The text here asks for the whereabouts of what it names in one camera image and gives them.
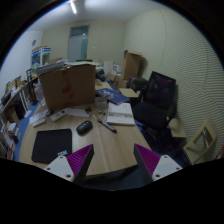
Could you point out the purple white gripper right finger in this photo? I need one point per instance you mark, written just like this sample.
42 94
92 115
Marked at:
154 165

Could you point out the white paper sheet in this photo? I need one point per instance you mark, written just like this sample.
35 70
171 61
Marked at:
77 112

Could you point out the large cardboard box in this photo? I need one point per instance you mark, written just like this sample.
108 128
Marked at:
69 87

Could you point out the small cardboard box on chair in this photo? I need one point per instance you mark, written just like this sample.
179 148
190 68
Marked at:
128 92

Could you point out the white flat device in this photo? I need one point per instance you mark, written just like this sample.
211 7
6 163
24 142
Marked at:
39 122

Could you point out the white open booklet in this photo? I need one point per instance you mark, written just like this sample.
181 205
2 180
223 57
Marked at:
120 114

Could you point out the cluttered shelf unit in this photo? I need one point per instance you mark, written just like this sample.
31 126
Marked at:
16 107

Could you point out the black mouse pad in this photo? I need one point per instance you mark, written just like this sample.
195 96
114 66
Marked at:
50 144

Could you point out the ceiling light strip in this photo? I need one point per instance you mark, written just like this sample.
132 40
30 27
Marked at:
73 7

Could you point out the white remote control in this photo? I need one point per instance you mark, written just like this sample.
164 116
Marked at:
58 115

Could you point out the glass door display fridge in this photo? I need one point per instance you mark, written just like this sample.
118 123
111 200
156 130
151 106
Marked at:
40 56

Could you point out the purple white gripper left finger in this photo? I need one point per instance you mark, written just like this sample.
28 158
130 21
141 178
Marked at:
73 167

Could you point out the light wooden chair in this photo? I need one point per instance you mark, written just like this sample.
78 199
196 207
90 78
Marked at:
203 141

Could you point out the black marker pen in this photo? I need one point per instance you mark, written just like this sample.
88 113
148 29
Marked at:
107 126

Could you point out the tall cardboard box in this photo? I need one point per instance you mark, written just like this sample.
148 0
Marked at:
131 64

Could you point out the blue book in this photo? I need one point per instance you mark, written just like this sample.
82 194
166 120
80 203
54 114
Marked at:
112 96

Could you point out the grey door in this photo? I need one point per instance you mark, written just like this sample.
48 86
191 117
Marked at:
78 43

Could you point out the black office chair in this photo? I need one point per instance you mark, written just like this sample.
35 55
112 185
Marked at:
157 106

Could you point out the black computer mouse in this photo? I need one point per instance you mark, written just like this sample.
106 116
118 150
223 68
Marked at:
84 127

